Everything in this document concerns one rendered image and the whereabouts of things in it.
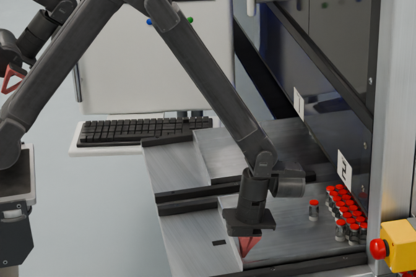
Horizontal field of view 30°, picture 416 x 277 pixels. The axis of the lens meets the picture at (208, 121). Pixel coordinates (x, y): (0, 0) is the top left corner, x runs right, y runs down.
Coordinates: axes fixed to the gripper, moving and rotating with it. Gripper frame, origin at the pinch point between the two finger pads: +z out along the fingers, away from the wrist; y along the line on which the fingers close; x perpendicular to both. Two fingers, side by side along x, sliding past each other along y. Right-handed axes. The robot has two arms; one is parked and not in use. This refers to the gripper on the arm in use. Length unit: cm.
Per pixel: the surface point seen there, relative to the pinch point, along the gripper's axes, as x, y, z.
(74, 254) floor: 131, -26, 97
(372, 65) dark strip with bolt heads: -3.5, 17.8, -45.3
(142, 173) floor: 187, 7, 92
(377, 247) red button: -18.9, 19.5, -14.8
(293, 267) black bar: -7.6, 8.5, -1.8
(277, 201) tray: 19.2, 12.9, -0.4
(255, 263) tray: -5.9, 1.1, -1.8
